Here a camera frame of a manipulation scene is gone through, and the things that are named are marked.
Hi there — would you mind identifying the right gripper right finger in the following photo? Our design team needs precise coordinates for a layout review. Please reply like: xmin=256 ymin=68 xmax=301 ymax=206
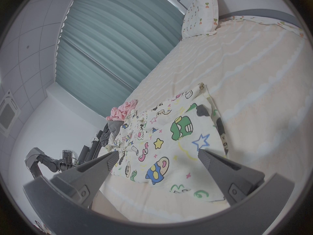
xmin=198 ymin=149 xmax=265 ymax=205

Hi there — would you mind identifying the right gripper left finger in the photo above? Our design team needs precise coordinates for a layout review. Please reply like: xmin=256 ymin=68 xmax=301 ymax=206
xmin=50 ymin=150 xmax=120 ymax=209

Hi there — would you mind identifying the white printed pyjama top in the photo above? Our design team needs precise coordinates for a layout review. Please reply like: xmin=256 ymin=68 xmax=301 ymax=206
xmin=108 ymin=82 xmax=231 ymax=203

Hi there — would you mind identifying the bed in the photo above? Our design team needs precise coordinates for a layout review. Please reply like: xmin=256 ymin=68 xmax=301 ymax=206
xmin=90 ymin=0 xmax=311 ymax=226

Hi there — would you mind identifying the black garment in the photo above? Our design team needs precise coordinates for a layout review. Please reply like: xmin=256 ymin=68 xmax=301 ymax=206
xmin=99 ymin=128 xmax=113 ymax=148

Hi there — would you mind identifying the grey garment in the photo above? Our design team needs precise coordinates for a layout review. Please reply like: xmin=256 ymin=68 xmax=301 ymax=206
xmin=107 ymin=120 xmax=123 ymax=134

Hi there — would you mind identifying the pink garment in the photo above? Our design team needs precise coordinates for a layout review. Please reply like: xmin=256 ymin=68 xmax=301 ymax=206
xmin=106 ymin=99 xmax=139 ymax=122

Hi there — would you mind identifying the white ceiling air vent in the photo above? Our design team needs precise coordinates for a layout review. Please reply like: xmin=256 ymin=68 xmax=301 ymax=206
xmin=0 ymin=92 xmax=21 ymax=137

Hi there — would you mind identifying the blue-green curtain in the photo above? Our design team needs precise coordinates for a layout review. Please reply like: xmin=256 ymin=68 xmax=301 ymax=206
xmin=55 ymin=0 xmax=187 ymax=119

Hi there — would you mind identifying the white printed pillow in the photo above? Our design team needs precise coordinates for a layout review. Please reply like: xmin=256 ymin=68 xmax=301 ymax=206
xmin=181 ymin=0 xmax=219 ymax=38

